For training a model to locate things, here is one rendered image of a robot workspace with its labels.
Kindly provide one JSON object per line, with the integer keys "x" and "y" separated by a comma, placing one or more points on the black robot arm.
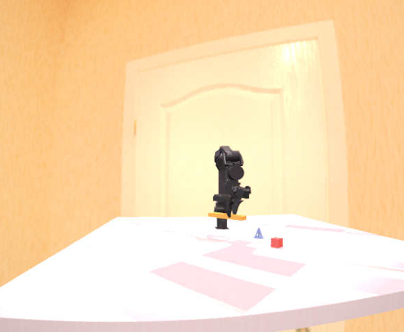
{"x": 229, "y": 163}

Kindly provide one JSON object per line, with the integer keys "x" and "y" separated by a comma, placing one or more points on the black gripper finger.
{"x": 228, "y": 207}
{"x": 235, "y": 206}

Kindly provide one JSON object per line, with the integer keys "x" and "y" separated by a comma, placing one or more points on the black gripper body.
{"x": 226, "y": 196}

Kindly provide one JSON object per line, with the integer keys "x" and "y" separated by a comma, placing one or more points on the yellow bar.
{"x": 225, "y": 216}

